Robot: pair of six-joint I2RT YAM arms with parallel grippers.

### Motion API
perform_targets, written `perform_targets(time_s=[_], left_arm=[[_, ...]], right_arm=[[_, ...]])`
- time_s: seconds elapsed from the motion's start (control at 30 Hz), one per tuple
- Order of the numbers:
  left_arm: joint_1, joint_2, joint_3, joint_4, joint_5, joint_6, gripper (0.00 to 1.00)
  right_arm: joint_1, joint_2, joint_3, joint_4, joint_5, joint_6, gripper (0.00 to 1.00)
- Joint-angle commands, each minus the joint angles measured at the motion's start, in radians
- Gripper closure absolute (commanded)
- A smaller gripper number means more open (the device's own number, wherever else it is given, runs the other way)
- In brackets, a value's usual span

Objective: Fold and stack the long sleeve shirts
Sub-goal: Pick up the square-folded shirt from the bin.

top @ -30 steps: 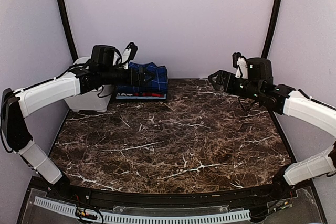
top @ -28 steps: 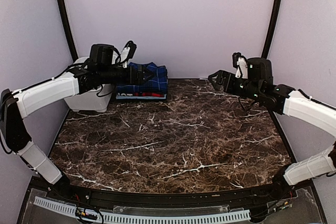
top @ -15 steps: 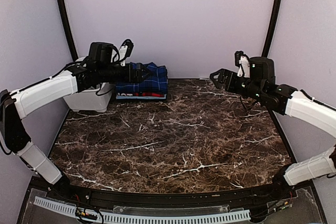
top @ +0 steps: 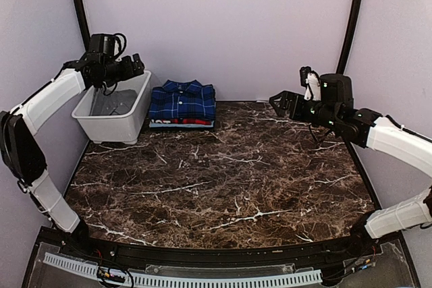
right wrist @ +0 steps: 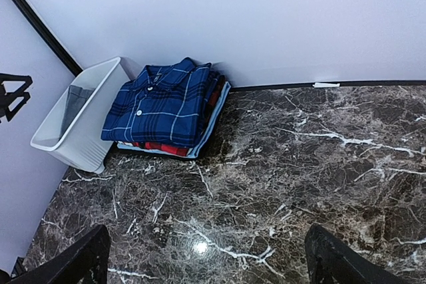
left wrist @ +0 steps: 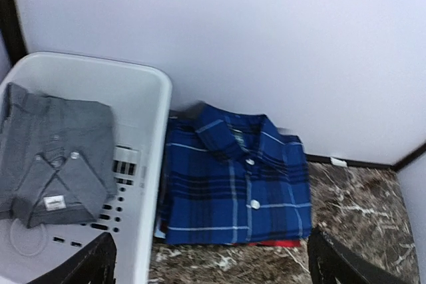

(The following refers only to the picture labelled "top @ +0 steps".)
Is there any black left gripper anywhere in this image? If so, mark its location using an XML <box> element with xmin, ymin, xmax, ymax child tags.
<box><xmin>104</xmin><ymin>53</ymin><xmax>146</xmax><ymax>87</ymax></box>

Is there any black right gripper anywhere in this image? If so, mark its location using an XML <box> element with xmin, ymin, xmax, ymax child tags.
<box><xmin>270</xmin><ymin>90</ymin><xmax>341</xmax><ymax>130</ymax></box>

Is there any grey long sleeve shirt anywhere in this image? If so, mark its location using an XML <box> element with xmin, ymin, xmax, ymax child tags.
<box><xmin>89</xmin><ymin>90</ymin><xmax>138</xmax><ymax>116</ymax></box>

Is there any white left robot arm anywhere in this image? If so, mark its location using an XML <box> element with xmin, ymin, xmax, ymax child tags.
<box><xmin>1</xmin><ymin>33</ymin><xmax>145</xmax><ymax>258</ymax></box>

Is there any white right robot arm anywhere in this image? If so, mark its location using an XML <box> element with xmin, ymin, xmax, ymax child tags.
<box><xmin>269</xmin><ymin>67</ymin><xmax>431</xmax><ymax>257</ymax></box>

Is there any black red folded shirt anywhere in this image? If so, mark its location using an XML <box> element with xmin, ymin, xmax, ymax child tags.
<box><xmin>151</xmin><ymin>119</ymin><xmax>214</xmax><ymax>126</ymax></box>

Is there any light blue folded shirt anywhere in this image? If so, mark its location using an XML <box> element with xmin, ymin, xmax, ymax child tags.
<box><xmin>148</xmin><ymin>121</ymin><xmax>215</xmax><ymax>129</ymax></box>

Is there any blue plaid folded shirt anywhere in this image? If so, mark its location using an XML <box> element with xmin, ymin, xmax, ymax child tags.
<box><xmin>148</xmin><ymin>80</ymin><xmax>216</xmax><ymax>121</ymax></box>

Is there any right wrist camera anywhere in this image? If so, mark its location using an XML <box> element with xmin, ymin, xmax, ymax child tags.
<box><xmin>300</xmin><ymin>66</ymin><xmax>321</xmax><ymax>101</ymax></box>

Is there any left black frame post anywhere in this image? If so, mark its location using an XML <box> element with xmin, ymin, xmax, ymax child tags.
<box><xmin>73</xmin><ymin>0</ymin><xmax>90</xmax><ymax>50</ymax></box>

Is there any black frame post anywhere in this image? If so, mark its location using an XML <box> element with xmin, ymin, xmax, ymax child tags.
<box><xmin>73</xmin><ymin>0</ymin><xmax>90</xmax><ymax>50</ymax></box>
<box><xmin>335</xmin><ymin>0</ymin><xmax>362</xmax><ymax>75</ymax></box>

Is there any black front rail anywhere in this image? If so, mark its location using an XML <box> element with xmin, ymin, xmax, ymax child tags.
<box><xmin>40</xmin><ymin>225</ymin><xmax>402</xmax><ymax>270</ymax></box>

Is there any right black frame post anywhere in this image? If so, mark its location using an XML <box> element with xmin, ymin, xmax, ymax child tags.
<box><xmin>335</xmin><ymin>0</ymin><xmax>362</xmax><ymax>75</ymax></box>

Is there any white slotted cable duct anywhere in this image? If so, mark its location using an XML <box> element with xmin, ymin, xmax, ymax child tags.
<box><xmin>43</xmin><ymin>252</ymin><xmax>323</xmax><ymax>287</ymax></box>

